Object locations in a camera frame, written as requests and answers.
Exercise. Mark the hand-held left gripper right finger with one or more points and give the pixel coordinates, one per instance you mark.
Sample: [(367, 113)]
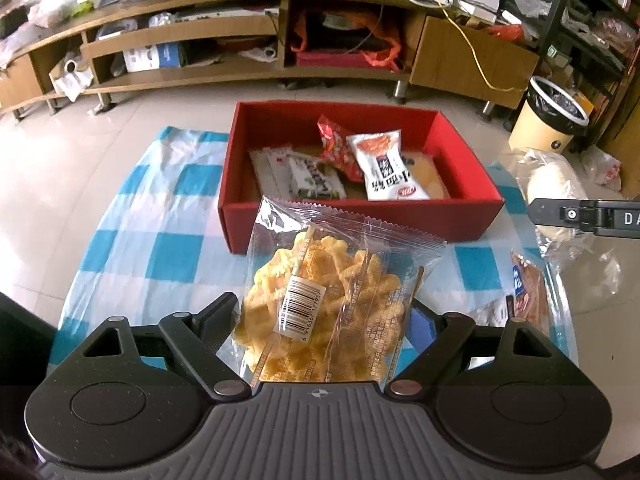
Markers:
[(425, 332)]

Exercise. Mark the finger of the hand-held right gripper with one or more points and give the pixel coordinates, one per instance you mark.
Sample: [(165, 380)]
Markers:
[(565, 214)]

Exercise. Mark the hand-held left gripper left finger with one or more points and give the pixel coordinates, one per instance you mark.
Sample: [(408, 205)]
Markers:
[(215, 325)]

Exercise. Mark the brown snack packet blue label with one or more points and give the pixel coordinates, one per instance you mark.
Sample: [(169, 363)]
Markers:
[(532, 300)]

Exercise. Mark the clear bag of yellow crackers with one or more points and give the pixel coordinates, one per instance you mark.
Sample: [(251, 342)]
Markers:
[(320, 310)]

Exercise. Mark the red cardboard box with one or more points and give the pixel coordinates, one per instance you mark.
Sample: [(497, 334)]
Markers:
[(350, 220)]

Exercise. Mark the white snack packet red label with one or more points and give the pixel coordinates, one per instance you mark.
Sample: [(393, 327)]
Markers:
[(385, 170)]

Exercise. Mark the long white red packet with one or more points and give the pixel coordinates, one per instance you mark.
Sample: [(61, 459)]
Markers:
[(315, 177)]

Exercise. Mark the white plastic bag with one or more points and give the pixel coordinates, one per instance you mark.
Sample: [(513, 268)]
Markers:
[(602, 170)]

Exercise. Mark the cream trash bin black liner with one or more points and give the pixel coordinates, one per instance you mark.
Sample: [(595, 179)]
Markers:
[(540, 130)]

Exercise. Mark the blue white checkered tablecloth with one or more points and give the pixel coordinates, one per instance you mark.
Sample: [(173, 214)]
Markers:
[(150, 250)]

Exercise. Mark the red plastic bag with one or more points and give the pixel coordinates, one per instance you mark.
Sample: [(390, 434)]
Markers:
[(507, 32)]

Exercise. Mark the dark furniture piece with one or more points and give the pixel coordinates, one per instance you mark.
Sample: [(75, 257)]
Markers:
[(25, 340)]

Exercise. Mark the black metal storage rack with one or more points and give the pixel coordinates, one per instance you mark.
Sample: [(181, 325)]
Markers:
[(590, 10)]

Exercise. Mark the orange bag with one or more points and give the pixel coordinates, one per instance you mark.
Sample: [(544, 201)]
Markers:
[(385, 45)]

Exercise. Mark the white and blue carton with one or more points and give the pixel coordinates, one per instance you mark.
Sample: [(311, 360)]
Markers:
[(150, 57)]

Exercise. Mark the wooden television stand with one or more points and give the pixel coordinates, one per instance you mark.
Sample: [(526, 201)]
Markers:
[(175, 35)]

